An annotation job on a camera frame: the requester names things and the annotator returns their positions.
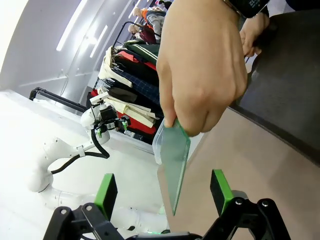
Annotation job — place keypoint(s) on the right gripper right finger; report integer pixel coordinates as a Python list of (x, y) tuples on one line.
[(220, 192)]

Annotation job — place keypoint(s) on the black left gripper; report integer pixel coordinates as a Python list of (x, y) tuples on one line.
[(107, 115)]

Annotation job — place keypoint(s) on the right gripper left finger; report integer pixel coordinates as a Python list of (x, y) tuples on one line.
[(106, 197)]

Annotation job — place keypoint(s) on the green PCB board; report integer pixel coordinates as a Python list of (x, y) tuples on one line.
[(175, 165)]

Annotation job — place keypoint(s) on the black plastic tray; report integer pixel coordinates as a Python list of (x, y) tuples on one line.
[(282, 87)]

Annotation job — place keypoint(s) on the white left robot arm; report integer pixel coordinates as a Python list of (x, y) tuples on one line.
[(60, 150)]

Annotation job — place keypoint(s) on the person's left hand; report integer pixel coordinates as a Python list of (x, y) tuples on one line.
[(200, 70)]

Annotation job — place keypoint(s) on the person's right hand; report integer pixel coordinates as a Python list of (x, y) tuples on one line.
[(252, 35)]

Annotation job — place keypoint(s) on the red hanging garment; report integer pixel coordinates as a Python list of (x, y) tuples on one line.
[(136, 126)]

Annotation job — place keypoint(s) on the beige hanging garment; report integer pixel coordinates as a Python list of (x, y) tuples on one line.
[(117, 102)]

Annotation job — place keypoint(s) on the clear plastic box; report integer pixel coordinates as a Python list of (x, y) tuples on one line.
[(157, 145)]

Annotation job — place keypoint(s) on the navy plaid garment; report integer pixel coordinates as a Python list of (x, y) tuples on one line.
[(142, 85)]

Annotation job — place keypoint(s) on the dark green striped jacket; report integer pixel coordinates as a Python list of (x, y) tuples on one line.
[(145, 51)]

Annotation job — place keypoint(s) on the long ceiling light strip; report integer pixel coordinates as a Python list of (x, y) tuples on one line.
[(70, 27), (98, 41)]

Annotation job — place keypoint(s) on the mannequin with red top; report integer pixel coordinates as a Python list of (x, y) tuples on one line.
[(143, 33)]

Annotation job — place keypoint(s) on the clothes rack with folded garments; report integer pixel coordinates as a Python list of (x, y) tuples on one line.
[(122, 30)]

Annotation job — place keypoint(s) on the mannequin with orange vest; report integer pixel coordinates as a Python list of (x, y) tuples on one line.
[(152, 17)]

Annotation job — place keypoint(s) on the wrist smartwatch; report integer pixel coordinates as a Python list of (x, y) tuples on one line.
[(255, 3)]

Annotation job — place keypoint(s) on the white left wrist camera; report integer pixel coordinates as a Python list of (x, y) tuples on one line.
[(98, 97)]

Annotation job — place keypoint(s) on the black metal pipe frame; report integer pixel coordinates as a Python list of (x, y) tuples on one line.
[(57, 97)]

